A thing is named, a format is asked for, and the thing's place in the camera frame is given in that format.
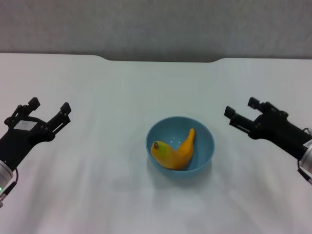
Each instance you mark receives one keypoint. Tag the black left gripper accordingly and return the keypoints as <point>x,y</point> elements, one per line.
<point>24,139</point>

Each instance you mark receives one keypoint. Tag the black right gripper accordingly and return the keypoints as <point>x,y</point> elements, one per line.
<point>278,129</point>

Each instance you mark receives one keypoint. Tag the blue bowl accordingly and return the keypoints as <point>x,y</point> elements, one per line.
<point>202,156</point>

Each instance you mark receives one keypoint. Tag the yellow banana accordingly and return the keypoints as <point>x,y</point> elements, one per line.
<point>175,156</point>

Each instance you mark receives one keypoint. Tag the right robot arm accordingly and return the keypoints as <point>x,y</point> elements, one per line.
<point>307,158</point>

